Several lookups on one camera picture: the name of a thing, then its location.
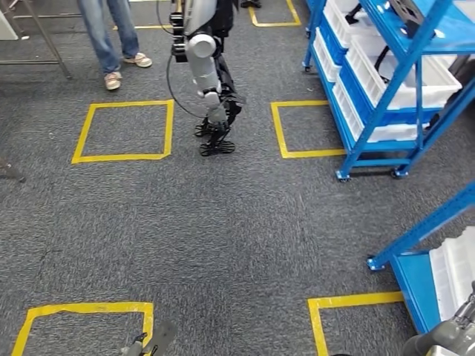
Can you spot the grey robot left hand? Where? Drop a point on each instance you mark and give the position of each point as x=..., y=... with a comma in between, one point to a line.
x=152, y=344

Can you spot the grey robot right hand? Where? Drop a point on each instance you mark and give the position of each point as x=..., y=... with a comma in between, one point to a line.
x=445, y=339

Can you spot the blue metal shelf rack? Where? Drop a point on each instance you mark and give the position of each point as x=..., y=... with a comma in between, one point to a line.
x=415, y=285
x=390, y=88

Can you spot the black perforated part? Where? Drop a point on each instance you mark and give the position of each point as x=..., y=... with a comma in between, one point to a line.
x=406, y=12

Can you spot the white plastic bin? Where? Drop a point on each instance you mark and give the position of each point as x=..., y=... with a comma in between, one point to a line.
x=325, y=61
x=393, y=133
x=438, y=88
x=334, y=19

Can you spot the silver humanoid robot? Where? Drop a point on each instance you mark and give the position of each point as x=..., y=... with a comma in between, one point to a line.
x=202, y=64

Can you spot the person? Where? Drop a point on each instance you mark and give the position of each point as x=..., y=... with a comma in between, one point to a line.
x=100, y=39

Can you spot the small black plastic piece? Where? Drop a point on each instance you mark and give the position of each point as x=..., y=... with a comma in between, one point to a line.
x=353, y=14

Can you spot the white panel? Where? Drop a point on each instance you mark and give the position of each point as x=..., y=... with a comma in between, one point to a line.
x=7, y=27

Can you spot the steel frame table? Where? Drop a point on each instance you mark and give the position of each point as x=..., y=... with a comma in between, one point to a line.
x=29, y=62

